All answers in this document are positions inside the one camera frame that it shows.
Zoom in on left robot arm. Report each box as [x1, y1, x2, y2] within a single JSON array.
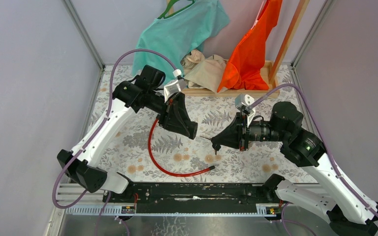
[[57, 65, 197, 202]]

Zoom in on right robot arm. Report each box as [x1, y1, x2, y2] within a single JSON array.
[[211, 102, 378, 236]]

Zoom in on wooden rack pole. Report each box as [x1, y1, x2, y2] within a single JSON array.
[[268, 0, 310, 85]]

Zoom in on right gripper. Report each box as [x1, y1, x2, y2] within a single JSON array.
[[212, 109, 287, 150]]

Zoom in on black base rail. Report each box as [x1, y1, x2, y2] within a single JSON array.
[[102, 182, 282, 214]]

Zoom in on black-headed key pair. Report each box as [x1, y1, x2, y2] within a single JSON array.
[[200, 135, 221, 154]]

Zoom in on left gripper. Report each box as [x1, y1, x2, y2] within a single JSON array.
[[145, 88, 193, 136]]

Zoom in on teal t-shirt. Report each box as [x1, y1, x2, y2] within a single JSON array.
[[136, 0, 229, 70]]

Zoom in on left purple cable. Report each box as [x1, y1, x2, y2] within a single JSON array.
[[52, 49, 185, 236]]

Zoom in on red cable lock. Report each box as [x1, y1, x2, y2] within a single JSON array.
[[147, 118, 217, 178]]

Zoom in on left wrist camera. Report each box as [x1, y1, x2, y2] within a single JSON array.
[[163, 69, 186, 102]]

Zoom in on beige cloth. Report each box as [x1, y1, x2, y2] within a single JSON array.
[[180, 49, 228, 94]]

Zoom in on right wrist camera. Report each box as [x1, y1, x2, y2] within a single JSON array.
[[235, 94, 256, 127]]

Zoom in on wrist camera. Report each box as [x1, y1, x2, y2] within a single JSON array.
[[163, 69, 186, 102], [235, 94, 256, 127]]

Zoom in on wooden rack base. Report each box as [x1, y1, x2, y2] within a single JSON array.
[[182, 60, 280, 98]]

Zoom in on orange t-shirt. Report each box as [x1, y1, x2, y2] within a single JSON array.
[[216, 0, 283, 92]]

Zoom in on green hanger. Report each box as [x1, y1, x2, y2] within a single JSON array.
[[157, 0, 196, 20]]

